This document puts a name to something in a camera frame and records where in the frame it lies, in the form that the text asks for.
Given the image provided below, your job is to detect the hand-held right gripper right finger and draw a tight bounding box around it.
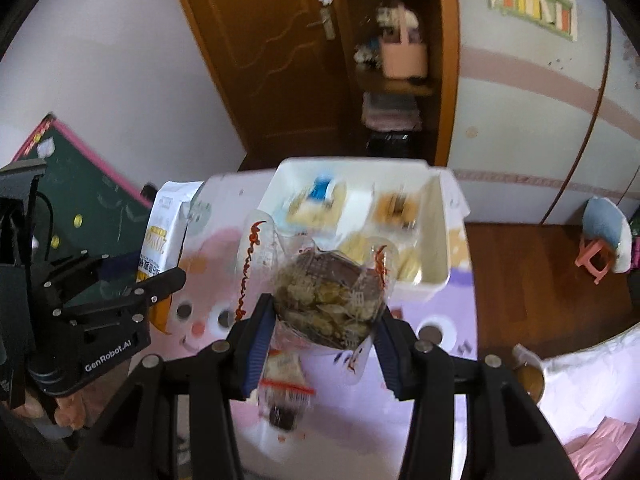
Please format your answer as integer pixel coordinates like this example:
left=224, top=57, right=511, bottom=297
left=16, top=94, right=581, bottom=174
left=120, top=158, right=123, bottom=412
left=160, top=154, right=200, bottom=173
left=372, top=310, right=578, bottom=480

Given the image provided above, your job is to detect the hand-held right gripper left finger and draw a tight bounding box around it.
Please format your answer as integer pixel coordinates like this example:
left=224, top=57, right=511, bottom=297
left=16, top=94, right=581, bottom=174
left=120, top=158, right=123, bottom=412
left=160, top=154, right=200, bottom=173
left=62, top=294, right=278, bottom=480

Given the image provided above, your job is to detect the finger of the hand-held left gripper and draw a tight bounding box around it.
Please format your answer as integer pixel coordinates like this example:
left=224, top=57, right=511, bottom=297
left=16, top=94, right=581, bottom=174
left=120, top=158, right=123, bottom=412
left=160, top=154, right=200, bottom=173
left=42, top=252, right=141, bottom=293
left=50, top=266, right=187, bottom=328

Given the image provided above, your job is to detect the white yellow snack packet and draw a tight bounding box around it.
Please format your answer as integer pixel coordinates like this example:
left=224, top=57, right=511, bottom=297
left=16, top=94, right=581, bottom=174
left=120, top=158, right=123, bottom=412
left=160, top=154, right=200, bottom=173
left=136, top=180, right=206, bottom=336

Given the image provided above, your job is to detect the clear nut bar packet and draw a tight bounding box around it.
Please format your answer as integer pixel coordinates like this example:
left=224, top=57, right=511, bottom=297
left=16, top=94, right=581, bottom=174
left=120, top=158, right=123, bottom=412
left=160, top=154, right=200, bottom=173
left=242, top=210, right=401, bottom=386

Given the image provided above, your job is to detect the clear yellow puff packet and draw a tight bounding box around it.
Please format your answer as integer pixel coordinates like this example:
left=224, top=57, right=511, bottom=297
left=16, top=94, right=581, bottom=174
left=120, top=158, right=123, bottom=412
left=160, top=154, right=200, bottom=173
left=394, top=244, right=424, bottom=282

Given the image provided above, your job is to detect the clear rice crispy packet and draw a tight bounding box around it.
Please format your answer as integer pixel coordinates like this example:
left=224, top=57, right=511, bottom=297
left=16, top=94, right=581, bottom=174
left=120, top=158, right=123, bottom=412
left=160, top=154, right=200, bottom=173
left=339, top=234, right=382, bottom=267

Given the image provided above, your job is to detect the yellow cake bread packet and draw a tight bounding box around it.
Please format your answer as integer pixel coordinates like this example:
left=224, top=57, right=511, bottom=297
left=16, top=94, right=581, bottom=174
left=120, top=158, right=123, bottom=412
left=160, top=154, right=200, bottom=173
left=285, top=180, right=348, bottom=233

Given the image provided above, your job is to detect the orange cracker packet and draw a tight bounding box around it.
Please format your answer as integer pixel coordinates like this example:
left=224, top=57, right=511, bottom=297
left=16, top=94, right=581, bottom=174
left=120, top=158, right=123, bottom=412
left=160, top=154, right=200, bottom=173
left=374, top=190, right=420, bottom=228

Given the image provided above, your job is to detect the white plastic bin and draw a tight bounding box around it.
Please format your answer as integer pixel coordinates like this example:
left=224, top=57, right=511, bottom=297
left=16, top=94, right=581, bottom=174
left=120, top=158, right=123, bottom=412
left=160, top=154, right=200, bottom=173
left=257, top=156, right=471, bottom=303

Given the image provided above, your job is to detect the small blue snack packet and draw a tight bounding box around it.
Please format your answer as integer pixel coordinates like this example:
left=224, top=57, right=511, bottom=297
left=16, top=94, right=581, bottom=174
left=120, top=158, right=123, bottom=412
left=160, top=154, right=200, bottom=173
left=310, top=175, right=337, bottom=202

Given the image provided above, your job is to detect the person's left hand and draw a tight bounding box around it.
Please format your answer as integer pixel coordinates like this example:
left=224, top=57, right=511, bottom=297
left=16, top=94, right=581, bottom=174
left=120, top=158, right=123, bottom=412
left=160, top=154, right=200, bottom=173
left=25, top=387, right=90, bottom=432

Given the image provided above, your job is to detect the red label dark snack packet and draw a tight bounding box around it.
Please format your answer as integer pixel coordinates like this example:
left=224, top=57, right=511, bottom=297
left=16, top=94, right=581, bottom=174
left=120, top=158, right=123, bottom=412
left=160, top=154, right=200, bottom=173
left=257, top=350, right=316, bottom=432

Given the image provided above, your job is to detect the pink cartoon tablecloth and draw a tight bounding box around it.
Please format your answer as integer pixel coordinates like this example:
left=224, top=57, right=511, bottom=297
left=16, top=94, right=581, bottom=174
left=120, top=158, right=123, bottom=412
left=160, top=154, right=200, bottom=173
left=127, top=172, right=481, bottom=480

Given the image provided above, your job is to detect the pink plastic stool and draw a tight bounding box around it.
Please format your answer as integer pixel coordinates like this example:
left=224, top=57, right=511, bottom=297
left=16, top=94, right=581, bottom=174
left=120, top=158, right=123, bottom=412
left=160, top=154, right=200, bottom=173
left=575, top=239, right=619, bottom=286

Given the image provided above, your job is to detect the pink blanket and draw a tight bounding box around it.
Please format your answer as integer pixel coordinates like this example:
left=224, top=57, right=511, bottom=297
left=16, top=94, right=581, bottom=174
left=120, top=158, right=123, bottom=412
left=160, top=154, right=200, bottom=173
left=564, top=416, right=640, bottom=480

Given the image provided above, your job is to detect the stack of folded towels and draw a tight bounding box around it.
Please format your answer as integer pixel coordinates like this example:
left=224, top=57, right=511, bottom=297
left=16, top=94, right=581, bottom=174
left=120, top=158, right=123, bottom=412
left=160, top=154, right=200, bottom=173
left=361, top=92, right=421, bottom=131

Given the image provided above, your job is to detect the blue plush cushion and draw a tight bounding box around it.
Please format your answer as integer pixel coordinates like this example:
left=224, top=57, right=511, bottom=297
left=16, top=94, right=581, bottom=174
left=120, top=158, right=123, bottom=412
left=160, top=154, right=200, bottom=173
left=582, top=196, right=634, bottom=274

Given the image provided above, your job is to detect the floral white wardrobe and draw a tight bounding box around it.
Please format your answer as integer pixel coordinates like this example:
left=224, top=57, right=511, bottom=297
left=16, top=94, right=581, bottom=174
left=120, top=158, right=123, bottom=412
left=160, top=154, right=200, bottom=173
left=446, top=0, right=640, bottom=226

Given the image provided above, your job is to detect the brown wooden door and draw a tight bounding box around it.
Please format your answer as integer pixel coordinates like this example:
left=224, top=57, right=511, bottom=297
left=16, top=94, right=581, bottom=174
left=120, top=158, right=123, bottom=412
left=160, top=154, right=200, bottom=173
left=165, top=0, right=351, bottom=168

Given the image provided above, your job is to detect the pink basket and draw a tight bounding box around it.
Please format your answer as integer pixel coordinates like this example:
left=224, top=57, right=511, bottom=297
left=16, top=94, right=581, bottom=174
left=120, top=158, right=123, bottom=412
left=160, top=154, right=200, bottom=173
left=377, top=5, right=430, bottom=80

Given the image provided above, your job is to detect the brown wooden shelf cabinet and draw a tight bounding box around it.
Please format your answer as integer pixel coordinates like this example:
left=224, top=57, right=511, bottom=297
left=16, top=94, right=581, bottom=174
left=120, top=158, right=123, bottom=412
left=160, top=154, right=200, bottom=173
left=330, top=0, right=461, bottom=167

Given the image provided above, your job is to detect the green chalkboard pink frame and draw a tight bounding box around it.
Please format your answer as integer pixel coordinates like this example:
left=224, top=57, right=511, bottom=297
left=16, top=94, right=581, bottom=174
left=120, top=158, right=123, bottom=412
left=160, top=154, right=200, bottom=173
left=10, top=112, right=156, bottom=271

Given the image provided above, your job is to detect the silver door handle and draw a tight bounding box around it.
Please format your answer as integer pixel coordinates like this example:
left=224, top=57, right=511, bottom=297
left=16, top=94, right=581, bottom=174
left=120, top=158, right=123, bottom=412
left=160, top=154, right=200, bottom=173
left=306, top=7, right=336, bottom=40

